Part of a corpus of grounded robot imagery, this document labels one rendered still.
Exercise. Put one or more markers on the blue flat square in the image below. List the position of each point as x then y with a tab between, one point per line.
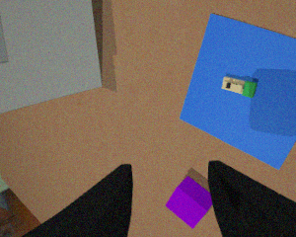
263	126

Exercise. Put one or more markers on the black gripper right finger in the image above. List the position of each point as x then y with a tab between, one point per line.
245	208

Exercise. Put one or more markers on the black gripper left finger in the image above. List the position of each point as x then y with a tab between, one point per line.
104	211

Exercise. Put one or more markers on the purple cube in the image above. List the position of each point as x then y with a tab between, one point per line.
189	201

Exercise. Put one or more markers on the grey panel with square sockets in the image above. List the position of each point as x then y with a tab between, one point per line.
48	51

